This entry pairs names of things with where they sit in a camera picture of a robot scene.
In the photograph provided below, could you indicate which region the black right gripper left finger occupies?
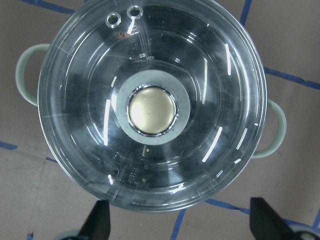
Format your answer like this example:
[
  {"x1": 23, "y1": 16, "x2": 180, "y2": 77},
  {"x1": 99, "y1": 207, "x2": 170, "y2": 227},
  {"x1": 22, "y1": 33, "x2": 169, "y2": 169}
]
[{"x1": 78, "y1": 200, "x2": 111, "y2": 240}]

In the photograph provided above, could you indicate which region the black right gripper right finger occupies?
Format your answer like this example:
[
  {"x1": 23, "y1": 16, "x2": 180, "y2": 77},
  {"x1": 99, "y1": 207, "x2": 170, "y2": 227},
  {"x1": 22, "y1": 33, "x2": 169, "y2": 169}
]
[{"x1": 250, "y1": 197, "x2": 320, "y2": 240}]

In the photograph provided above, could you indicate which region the clear glass pot lid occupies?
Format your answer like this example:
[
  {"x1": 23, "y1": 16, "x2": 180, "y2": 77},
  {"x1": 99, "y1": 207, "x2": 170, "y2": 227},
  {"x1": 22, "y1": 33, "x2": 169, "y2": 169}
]
[{"x1": 38, "y1": 0, "x2": 267, "y2": 213}]

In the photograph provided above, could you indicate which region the pale green steel pot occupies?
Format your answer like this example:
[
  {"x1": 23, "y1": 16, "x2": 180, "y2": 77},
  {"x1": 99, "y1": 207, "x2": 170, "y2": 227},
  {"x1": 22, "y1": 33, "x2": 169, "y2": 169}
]
[{"x1": 15, "y1": 43, "x2": 288, "y2": 159}]

